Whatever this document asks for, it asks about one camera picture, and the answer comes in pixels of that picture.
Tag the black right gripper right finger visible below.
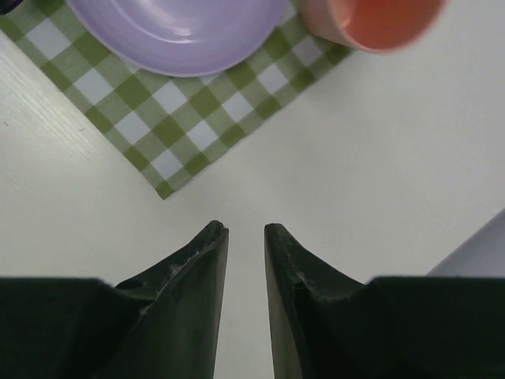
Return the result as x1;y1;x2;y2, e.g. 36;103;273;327
264;223;504;378

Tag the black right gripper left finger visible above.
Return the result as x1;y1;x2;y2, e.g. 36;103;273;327
1;221;229;378

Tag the green white checkered cloth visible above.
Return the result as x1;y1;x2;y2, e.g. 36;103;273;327
1;1;351;198

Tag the purple plastic plate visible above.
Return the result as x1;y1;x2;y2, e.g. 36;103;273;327
67;0;286;77

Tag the orange plastic cup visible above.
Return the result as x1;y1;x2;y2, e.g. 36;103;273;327
299;0;447;54

